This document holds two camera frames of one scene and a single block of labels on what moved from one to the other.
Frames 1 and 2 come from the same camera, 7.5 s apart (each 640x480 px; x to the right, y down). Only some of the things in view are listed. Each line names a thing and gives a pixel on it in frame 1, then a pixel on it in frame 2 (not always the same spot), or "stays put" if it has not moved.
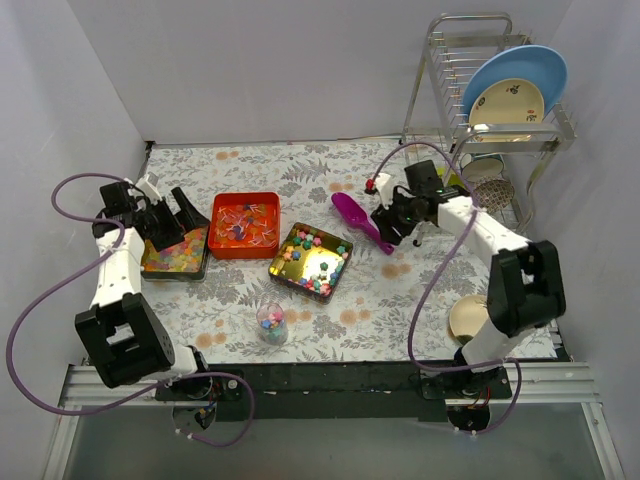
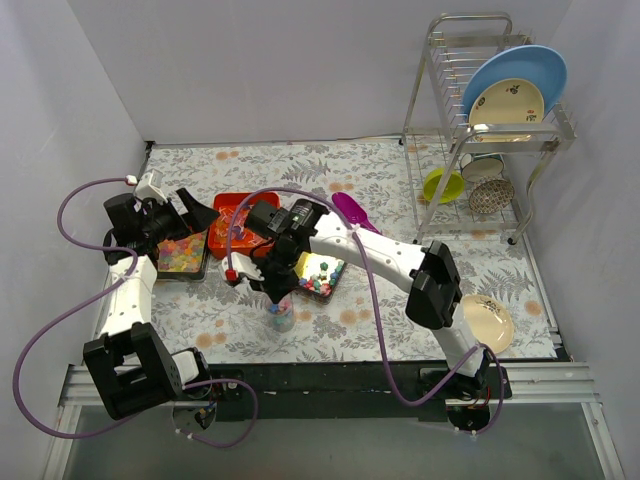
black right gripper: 392,220 → 275,284
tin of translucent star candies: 184,261 stays put
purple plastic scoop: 357,213 stays put
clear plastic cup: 272,323 → 282,315
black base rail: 335,393 stays put
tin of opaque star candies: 310,262 stays put
